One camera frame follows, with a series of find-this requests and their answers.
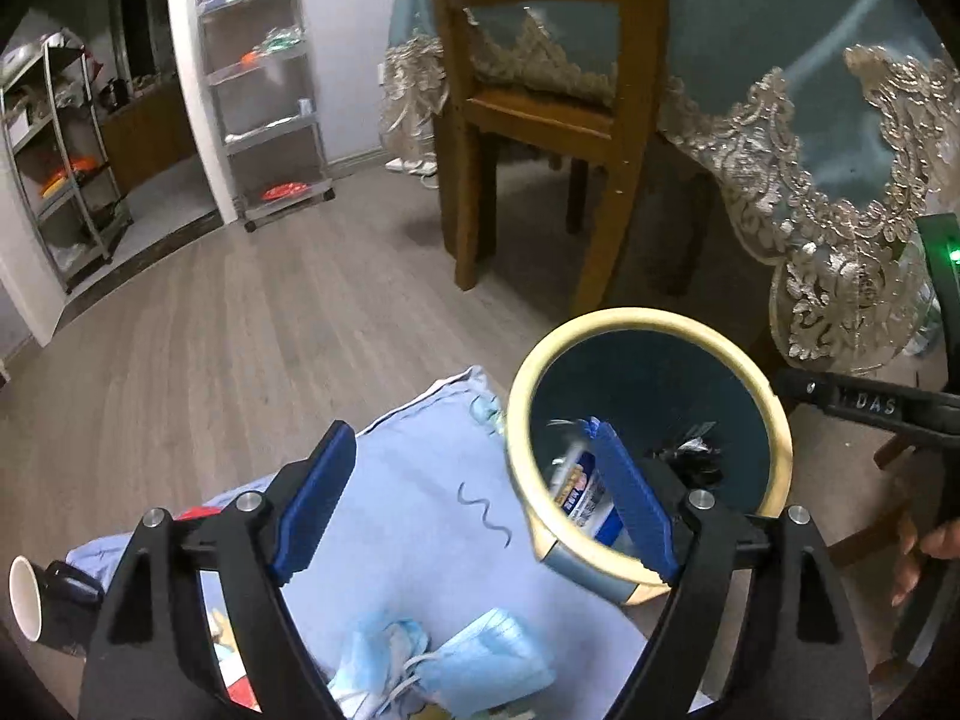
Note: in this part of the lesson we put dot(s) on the light blue cartoon blanket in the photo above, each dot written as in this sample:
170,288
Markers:
429,529

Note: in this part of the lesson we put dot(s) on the red white snack bag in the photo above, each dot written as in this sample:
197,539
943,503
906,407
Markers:
225,647

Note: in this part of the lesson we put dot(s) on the blue white wrapper in bin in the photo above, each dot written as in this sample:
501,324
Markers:
577,489

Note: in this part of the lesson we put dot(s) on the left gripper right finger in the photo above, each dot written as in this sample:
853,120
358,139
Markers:
798,653

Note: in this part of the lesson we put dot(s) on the person's hand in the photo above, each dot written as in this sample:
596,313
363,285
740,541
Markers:
914,549

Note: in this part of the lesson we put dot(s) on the black white-lined mug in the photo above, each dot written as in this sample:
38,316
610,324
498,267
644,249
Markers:
56,606

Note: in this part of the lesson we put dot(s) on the metal shelf rack by wall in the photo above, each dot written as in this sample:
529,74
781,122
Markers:
259,82

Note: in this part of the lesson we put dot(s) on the teal lace-trimmed tablecloth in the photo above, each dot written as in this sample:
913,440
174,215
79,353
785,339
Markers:
829,126

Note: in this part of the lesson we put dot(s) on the black crumpled trash in bin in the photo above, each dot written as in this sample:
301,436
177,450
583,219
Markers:
694,457

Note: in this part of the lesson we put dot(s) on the metal shelf rack in kitchen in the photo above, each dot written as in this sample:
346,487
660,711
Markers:
54,141

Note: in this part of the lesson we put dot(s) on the teal yellow-rimmed trash bin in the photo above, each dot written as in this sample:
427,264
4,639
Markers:
652,375

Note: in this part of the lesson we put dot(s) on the wooden chair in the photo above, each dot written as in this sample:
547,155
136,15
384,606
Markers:
606,142

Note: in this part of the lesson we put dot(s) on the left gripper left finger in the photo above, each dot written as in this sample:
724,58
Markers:
152,656

